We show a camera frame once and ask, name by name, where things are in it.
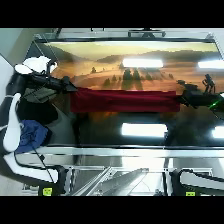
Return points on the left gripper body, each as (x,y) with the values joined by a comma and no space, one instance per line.
(67,85)

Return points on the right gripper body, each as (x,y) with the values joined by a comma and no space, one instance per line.
(189,96)

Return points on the red T-shirt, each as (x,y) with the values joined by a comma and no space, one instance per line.
(126,101)

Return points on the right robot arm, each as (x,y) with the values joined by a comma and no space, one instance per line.
(203,181)

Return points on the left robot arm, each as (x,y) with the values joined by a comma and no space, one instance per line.
(12,123)

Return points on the grey garment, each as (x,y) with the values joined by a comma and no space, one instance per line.
(39,94)

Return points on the white garment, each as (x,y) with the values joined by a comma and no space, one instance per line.
(36,64)

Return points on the black garment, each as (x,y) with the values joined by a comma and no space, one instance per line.
(37,112)

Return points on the blue garment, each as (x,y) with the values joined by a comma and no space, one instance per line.
(32,135)

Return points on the silver frame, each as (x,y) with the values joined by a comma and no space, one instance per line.
(116,182)

